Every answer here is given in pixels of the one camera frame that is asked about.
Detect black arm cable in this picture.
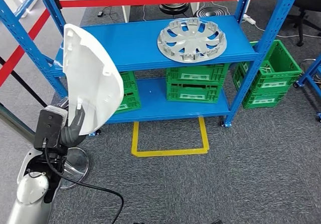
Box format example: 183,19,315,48
44,137,124,224

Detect green plastic crate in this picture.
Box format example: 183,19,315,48
242,88,288,110
166,63,229,84
231,40,303,98
114,88,142,114
167,81,227,104
120,71,138,93

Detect silver wheel hubcap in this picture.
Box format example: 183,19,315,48
157,17,228,63

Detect white power strip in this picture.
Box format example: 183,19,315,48
243,13,256,25

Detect white plastic body part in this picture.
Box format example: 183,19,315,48
62,23,124,136

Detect chrome stanchion post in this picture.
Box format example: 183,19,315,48
53,0,90,190

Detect white floor cable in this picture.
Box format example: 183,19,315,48
253,21,321,40

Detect black ribbed round stool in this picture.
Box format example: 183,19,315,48
194,7,228,18

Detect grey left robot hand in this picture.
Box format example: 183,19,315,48
68,106,87,138

